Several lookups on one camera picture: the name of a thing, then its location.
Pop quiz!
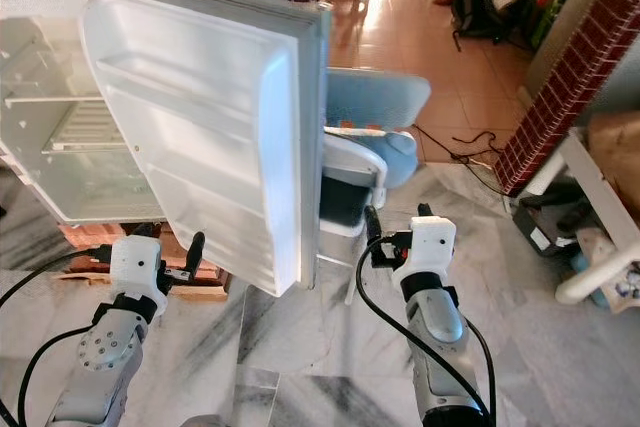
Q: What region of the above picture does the thin black floor cable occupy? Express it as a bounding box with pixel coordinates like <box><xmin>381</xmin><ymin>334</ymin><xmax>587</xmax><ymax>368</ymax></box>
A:
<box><xmin>410</xmin><ymin>125</ymin><xmax>511</xmax><ymax>170</ymax></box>

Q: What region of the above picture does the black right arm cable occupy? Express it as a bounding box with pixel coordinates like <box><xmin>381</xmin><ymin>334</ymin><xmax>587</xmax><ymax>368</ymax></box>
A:
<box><xmin>355</xmin><ymin>235</ymin><xmax>498</xmax><ymax>427</ymax></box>

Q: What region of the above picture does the black backpack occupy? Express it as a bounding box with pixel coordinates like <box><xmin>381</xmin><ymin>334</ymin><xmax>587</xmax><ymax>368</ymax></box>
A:
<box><xmin>450</xmin><ymin>0</ymin><xmax>511</xmax><ymax>50</ymax></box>

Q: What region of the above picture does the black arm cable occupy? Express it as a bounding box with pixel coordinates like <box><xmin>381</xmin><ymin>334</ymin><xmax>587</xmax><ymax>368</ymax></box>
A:
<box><xmin>355</xmin><ymin>235</ymin><xmax>498</xmax><ymax>427</ymax></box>
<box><xmin>0</xmin><ymin>243</ymin><xmax>121</xmax><ymax>427</ymax></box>

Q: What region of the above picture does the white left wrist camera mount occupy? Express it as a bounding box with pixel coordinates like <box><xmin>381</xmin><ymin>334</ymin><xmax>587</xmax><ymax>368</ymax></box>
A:
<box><xmin>108</xmin><ymin>235</ymin><xmax>167</xmax><ymax>313</ymax></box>

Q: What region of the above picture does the silver fridge door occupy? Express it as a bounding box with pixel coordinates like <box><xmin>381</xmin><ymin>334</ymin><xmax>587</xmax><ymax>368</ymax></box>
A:
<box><xmin>75</xmin><ymin>0</ymin><xmax>333</xmax><ymax>298</ymax></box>

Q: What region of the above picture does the brown cardboard box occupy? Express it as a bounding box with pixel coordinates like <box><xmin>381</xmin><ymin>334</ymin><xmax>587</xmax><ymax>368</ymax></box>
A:
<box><xmin>585</xmin><ymin>110</ymin><xmax>640</xmax><ymax>238</ymax></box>

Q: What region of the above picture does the glass fridge shelf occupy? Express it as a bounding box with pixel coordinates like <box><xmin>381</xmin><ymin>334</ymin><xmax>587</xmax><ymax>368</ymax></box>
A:
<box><xmin>5</xmin><ymin>95</ymin><xmax>101</xmax><ymax>110</ymax></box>

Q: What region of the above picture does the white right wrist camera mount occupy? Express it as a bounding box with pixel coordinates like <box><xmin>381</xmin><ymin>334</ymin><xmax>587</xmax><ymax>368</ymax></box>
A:
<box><xmin>392</xmin><ymin>215</ymin><xmax>458</xmax><ymax>290</ymax></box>

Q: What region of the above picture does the black box with label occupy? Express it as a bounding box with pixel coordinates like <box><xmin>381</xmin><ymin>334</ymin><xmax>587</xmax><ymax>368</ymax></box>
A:
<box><xmin>510</xmin><ymin>197</ymin><xmax>576</xmax><ymax>258</ymax></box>

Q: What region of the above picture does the white slatted fridge shelf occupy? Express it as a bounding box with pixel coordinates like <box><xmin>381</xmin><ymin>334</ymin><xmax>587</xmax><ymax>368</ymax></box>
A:
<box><xmin>40</xmin><ymin>99</ymin><xmax>126</xmax><ymax>156</ymax></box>

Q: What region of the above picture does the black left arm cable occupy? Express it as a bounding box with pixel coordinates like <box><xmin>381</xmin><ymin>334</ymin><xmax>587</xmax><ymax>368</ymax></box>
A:
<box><xmin>0</xmin><ymin>243</ymin><xmax>121</xmax><ymax>427</ymax></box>

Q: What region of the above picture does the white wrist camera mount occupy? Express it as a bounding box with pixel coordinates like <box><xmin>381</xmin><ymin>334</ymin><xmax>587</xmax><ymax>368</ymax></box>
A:
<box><xmin>108</xmin><ymin>235</ymin><xmax>167</xmax><ymax>313</ymax></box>
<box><xmin>392</xmin><ymin>215</ymin><xmax>458</xmax><ymax>290</ymax></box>

